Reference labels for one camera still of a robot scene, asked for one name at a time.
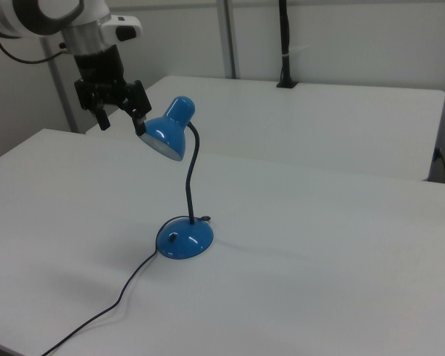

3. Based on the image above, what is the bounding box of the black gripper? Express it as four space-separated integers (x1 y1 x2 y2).
73 44 152 136

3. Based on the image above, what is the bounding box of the blue gooseneck desk lamp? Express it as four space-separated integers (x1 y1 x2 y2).
138 95 215 260

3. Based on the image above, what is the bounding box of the black clamped pole stand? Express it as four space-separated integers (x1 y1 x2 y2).
276 0 300 89

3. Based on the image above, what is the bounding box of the grey metal partition post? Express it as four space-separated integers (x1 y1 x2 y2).
216 0 242 79
39 36 79 134

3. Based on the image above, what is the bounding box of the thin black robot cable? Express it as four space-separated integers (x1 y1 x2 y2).
0 33 75 65

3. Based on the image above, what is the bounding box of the black lamp power cable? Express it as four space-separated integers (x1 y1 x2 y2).
40 214 212 356

